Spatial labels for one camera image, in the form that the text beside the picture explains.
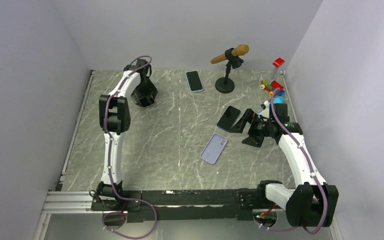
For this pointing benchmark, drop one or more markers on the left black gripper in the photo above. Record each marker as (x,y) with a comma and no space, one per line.
(151,91)

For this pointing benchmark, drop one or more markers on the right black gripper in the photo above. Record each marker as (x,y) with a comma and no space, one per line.
(250,116)

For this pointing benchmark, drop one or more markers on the dark blue phone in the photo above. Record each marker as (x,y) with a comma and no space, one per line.
(228,118)

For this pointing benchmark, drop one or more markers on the lavender phone case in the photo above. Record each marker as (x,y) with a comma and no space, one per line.
(214,148)

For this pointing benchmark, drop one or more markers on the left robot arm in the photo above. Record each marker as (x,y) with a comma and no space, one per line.
(115,120)

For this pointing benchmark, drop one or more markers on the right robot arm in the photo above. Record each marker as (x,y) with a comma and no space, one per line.
(312,203)

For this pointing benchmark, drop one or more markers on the phone in blue case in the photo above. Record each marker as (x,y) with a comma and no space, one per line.
(194,81)

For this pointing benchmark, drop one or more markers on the blue toy microphone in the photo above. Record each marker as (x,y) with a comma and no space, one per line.
(278,100)

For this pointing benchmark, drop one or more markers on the colourful toy brick car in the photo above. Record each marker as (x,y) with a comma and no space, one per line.
(270,87)

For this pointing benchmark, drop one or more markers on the black microphone stand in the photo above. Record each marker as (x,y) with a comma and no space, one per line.
(224,84)

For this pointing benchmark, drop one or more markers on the brown toy microphone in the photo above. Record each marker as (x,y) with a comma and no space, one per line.
(230,53)

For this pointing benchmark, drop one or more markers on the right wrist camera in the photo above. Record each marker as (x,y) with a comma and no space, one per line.
(265,110)

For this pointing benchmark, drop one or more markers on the red block on post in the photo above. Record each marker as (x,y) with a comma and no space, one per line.
(277,64)

